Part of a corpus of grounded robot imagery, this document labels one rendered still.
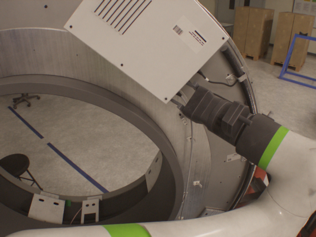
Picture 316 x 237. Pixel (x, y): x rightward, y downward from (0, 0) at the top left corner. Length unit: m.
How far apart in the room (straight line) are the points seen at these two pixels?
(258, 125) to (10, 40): 0.54
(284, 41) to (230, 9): 3.73
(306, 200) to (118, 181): 2.14
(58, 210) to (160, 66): 1.03
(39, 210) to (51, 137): 2.11
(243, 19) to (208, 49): 6.45
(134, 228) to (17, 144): 3.17
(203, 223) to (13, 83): 0.46
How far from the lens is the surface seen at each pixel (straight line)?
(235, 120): 0.40
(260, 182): 1.55
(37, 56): 0.57
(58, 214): 1.29
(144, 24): 0.41
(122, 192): 1.40
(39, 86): 0.54
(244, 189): 0.92
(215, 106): 0.48
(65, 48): 0.55
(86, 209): 1.30
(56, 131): 3.40
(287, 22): 6.57
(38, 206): 1.30
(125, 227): 0.28
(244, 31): 6.91
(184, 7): 0.42
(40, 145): 3.21
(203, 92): 0.51
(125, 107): 0.54
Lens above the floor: 1.73
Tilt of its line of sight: 31 degrees down
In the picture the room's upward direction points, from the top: straight up
